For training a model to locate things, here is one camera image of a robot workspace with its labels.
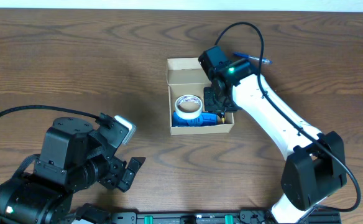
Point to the blue plastic case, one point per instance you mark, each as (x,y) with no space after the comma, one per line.
(204,119)

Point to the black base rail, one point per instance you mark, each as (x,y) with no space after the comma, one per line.
(91,214)

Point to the brown cardboard box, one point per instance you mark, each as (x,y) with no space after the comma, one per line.
(186,77)

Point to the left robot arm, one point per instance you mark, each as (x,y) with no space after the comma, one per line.
(74,157)

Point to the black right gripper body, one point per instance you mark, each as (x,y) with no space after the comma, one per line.
(213,103)

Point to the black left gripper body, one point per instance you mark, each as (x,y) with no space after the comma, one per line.
(115,165)

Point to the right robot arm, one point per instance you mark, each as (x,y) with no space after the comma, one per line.
(313,168)

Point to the white masking tape roll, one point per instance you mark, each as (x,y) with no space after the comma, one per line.
(188,99)

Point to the blue ballpoint pen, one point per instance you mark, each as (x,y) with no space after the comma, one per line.
(242,55)

